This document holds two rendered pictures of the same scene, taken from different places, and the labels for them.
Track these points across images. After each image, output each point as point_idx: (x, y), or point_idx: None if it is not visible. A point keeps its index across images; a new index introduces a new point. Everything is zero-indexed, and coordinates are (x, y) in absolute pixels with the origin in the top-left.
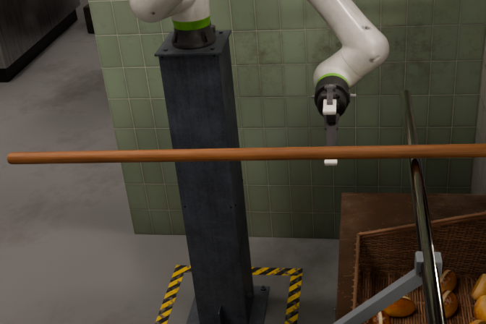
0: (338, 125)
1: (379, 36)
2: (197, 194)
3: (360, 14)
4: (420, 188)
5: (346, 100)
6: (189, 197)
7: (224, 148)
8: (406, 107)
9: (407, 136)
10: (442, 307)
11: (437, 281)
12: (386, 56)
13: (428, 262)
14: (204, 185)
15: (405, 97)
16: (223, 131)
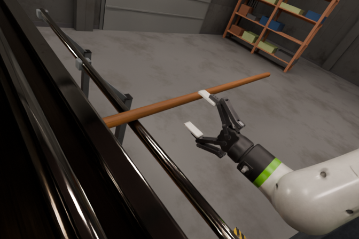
0: (214, 141)
1: (306, 186)
2: (299, 237)
3: (356, 173)
4: (112, 93)
5: (236, 154)
6: (299, 234)
7: (222, 86)
8: (200, 194)
9: (160, 146)
10: (67, 44)
11: (73, 50)
12: (280, 205)
13: (82, 55)
14: (302, 238)
15: (219, 217)
16: (332, 231)
